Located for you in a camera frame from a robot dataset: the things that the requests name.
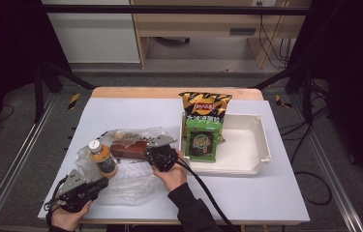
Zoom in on thin black floor cable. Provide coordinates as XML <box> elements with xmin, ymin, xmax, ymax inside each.
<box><xmin>0</xmin><ymin>103</ymin><xmax>15</xmax><ymax>124</ymax></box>

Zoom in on wooden table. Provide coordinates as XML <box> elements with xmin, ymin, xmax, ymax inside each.
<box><xmin>38</xmin><ymin>86</ymin><xmax>303</xmax><ymax>226</ymax></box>

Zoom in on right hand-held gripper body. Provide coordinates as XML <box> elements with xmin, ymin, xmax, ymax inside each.
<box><xmin>143</xmin><ymin>134</ymin><xmax>180</xmax><ymax>173</ymax></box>

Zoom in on yellow and black tape strip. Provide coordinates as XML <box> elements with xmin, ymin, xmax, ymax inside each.
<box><xmin>274</xmin><ymin>94</ymin><xmax>293</xmax><ymax>109</ymax></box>
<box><xmin>67</xmin><ymin>92</ymin><xmax>80</xmax><ymax>110</ymax></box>

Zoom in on black looped floor cable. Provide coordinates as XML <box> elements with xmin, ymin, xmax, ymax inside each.
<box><xmin>294</xmin><ymin>171</ymin><xmax>334</xmax><ymax>207</ymax></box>

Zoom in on light wooden desk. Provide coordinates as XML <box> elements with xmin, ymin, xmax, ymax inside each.
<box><xmin>130</xmin><ymin>0</ymin><xmax>313</xmax><ymax>70</ymax></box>

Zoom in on white plastic tray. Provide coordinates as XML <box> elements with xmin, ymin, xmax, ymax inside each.
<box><xmin>178</xmin><ymin>111</ymin><xmax>272</xmax><ymax>177</ymax></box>

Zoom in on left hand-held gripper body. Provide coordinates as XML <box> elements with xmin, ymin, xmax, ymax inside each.
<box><xmin>51</xmin><ymin>168</ymin><xmax>101</xmax><ymax>214</ymax></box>

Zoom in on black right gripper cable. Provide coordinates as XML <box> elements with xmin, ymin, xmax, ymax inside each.
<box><xmin>175</xmin><ymin>159</ymin><xmax>240</xmax><ymax>232</ymax></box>

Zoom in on person's left hand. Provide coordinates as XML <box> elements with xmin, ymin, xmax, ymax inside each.
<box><xmin>50</xmin><ymin>199</ymin><xmax>93</xmax><ymax>232</ymax></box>

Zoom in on orange drink bottle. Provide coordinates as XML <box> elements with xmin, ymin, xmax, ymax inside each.
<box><xmin>87</xmin><ymin>139</ymin><xmax>119</xmax><ymax>179</ymax></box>

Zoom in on clear plastic bag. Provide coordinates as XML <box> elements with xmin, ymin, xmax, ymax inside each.
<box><xmin>74</xmin><ymin>126</ymin><xmax>178</xmax><ymax>206</ymax></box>

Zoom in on bundle of black floor cables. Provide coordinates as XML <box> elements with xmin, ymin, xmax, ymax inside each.
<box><xmin>279</xmin><ymin>80</ymin><xmax>332</xmax><ymax>165</ymax></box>

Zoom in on white cabinet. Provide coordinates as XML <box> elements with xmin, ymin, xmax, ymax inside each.
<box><xmin>42</xmin><ymin>0</ymin><xmax>141</xmax><ymax>65</ymax></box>

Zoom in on brown rectangular box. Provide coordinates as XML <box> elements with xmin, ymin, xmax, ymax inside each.
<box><xmin>109</xmin><ymin>139</ymin><xmax>149</xmax><ymax>160</ymax></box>

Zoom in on person's right hand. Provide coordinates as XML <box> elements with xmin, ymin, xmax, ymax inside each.
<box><xmin>152</xmin><ymin>149</ymin><xmax>190</xmax><ymax>193</ymax></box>

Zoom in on dark curtain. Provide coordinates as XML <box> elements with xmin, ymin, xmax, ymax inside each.
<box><xmin>287</xmin><ymin>0</ymin><xmax>363</xmax><ymax>197</ymax></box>
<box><xmin>0</xmin><ymin>0</ymin><xmax>74</xmax><ymax>149</ymax></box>

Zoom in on black metal crossbar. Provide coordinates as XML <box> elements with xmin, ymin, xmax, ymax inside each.
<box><xmin>42</xmin><ymin>4</ymin><xmax>311</xmax><ymax>16</ymax></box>

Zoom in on black and gold chip bag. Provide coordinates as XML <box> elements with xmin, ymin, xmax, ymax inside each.
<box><xmin>178</xmin><ymin>91</ymin><xmax>233</xmax><ymax>143</ymax></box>

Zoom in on black metal stand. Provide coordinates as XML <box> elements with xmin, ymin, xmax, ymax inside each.
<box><xmin>250</xmin><ymin>62</ymin><xmax>316</xmax><ymax>125</ymax></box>
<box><xmin>33</xmin><ymin>61</ymin><xmax>96</xmax><ymax>124</ymax></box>

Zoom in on green snack packet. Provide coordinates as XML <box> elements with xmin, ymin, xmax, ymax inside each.
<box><xmin>184</xmin><ymin>120</ymin><xmax>223</xmax><ymax>163</ymax></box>

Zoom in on white table mat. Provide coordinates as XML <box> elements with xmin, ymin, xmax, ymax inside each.
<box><xmin>37</xmin><ymin>98</ymin><xmax>312</xmax><ymax>224</ymax></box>

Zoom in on black hanging desk cables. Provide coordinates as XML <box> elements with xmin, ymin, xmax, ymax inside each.
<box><xmin>256</xmin><ymin>1</ymin><xmax>294</xmax><ymax>69</ymax></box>

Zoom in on aluminium frame rail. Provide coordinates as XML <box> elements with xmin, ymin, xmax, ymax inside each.
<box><xmin>289</xmin><ymin>95</ymin><xmax>363</xmax><ymax>232</ymax></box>
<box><xmin>0</xmin><ymin>91</ymin><xmax>59</xmax><ymax>232</ymax></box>

